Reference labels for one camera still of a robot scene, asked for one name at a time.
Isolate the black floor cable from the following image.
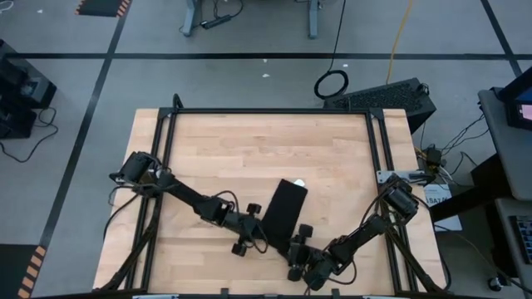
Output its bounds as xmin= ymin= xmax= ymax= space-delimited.
xmin=0 ymin=106 xmax=59 ymax=164

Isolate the black power adapter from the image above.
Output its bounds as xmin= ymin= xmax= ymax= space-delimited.
xmin=426 ymin=147 xmax=444 ymax=167

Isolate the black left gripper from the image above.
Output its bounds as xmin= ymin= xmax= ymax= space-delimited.
xmin=226 ymin=202 xmax=267 ymax=257

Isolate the white paper sheet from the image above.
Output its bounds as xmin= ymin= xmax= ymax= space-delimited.
xmin=421 ymin=182 xmax=463 ymax=233

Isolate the black hazard striped mat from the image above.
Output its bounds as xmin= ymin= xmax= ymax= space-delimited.
xmin=0 ymin=243 xmax=47 ymax=299
xmin=74 ymin=0 xmax=132 ymax=18

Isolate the black monitor with blue screen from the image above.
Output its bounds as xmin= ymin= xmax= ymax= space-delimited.
xmin=498 ymin=68 xmax=532 ymax=130

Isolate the silver mounting plate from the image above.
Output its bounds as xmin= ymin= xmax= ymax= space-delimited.
xmin=376 ymin=169 xmax=427 ymax=186

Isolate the grey side table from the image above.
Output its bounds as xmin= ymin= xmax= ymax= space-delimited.
xmin=477 ymin=86 xmax=532 ymax=200

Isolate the grey desk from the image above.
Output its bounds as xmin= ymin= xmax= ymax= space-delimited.
xmin=494 ymin=197 xmax=532 ymax=287

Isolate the black arm base cable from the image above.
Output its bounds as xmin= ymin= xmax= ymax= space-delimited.
xmin=102 ymin=193 xmax=140 ymax=242

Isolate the black equipment case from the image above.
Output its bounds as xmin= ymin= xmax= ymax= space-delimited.
xmin=0 ymin=39 xmax=58 ymax=140

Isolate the black keyboard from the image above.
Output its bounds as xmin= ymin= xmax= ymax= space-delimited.
xmin=509 ymin=214 xmax=532 ymax=266

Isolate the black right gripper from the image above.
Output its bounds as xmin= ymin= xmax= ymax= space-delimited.
xmin=286 ymin=223 xmax=319 ymax=282

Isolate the long yellow cable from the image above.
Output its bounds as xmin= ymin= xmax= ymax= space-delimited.
xmin=385 ymin=0 xmax=415 ymax=86

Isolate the black perforated computer tower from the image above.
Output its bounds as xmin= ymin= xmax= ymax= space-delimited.
xmin=323 ymin=77 xmax=437 ymax=135

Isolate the black cable with coil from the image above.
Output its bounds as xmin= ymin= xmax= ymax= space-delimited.
xmin=313 ymin=0 xmax=350 ymax=100

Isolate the black aluminium table frame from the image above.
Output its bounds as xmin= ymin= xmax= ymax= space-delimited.
xmin=99 ymin=93 xmax=450 ymax=294

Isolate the black desk base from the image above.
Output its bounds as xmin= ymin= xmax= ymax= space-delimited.
xmin=430 ymin=153 xmax=515 ymax=223

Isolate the black caster wheel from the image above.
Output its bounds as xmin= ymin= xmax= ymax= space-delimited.
xmin=486 ymin=275 xmax=506 ymax=292

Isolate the black cloth napkin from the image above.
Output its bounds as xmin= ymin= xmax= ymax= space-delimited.
xmin=260 ymin=178 xmax=309 ymax=255

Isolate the black power strip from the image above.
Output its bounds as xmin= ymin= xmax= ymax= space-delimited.
xmin=201 ymin=14 xmax=233 ymax=31

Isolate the grey desk leg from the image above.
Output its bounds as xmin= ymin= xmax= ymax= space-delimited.
xmin=181 ymin=0 xmax=200 ymax=37
xmin=307 ymin=0 xmax=320 ymax=40

